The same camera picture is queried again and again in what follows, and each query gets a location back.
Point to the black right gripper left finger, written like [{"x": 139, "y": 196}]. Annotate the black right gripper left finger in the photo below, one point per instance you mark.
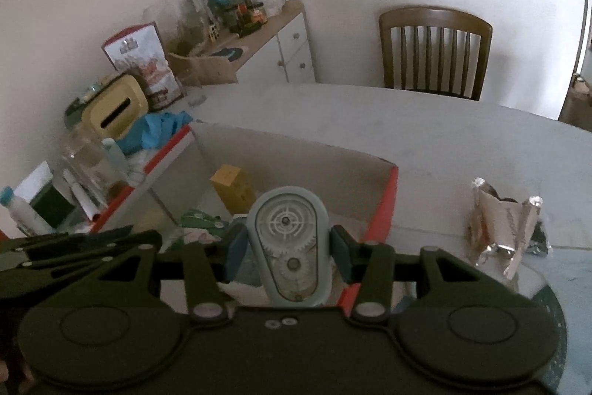
[{"x": 203, "y": 268}]

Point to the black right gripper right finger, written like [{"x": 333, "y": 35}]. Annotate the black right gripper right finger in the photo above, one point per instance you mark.
[{"x": 371, "y": 268}]

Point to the green white doll toy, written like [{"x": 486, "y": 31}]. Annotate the green white doll toy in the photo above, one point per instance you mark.
[{"x": 197, "y": 226}]

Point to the yellow small box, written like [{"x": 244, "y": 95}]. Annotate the yellow small box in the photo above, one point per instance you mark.
[{"x": 233, "y": 188}]

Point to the light blue correction tape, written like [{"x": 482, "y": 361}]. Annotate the light blue correction tape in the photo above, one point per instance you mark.
[{"x": 288, "y": 231}]

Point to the silver foil snack bag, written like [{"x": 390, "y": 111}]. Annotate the silver foil snack bag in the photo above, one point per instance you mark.
[{"x": 501, "y": 228}]

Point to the dark green small packet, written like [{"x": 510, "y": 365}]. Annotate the dark green small packet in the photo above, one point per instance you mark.
[{"x": 539, "y": 244}]

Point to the rolled white paper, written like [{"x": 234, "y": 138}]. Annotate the rolled white paper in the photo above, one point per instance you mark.
[{"x": 88, "y": 206}]

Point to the red white cardboard box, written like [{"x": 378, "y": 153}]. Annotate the red white cardboard box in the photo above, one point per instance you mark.
[{"x": 357, "y": 189}]

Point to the clear glass jar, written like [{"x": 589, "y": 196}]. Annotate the clear glass jar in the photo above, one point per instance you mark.
[{"x": 87, "y": 159}]

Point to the blue cloth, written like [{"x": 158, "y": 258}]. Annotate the blue cloth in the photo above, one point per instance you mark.
[{"x": 152, "y": 131}]

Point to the yellow tissue box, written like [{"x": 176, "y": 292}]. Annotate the yellow tissue box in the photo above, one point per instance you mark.
[{"x": 108, "y": 108}]

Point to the wooden tray holder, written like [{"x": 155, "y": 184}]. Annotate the wooden tray holder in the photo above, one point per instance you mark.
[{"x": 207, "y": 70}]

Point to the brown wooden chair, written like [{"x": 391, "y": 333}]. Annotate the brown wooden chair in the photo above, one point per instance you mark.
[{"x": 435, "y": 50}]

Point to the red white snack bag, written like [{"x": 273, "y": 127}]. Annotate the red white snack bag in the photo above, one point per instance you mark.
[{"x": 138, "y": 50}]

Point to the white sideboard wooden top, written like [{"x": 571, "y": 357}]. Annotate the white sideboard wooden top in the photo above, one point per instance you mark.
[{"x": 278, "y": 53}]

